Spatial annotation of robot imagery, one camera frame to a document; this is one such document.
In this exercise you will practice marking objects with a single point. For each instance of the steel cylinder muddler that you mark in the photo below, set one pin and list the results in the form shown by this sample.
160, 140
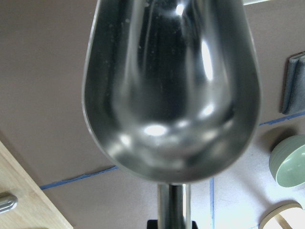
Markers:
8, 202

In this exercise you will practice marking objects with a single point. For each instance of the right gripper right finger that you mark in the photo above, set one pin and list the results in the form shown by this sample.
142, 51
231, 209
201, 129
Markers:
193, 225

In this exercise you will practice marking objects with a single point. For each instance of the wooden cutting board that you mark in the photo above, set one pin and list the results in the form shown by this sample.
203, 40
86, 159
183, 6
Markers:
34, 209

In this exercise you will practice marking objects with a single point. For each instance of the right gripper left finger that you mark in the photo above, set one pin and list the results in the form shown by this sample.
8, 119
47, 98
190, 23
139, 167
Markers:
152, 224

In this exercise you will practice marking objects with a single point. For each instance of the stainless steel ice scoop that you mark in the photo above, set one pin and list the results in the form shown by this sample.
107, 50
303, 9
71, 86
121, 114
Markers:
171, 92

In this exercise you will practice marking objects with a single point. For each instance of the green ceramic bowl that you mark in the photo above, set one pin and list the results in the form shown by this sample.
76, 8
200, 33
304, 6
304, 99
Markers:
287, 161

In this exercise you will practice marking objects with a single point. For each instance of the grey and yellow folded cloth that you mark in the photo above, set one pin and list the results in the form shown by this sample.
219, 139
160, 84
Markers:
294, 94

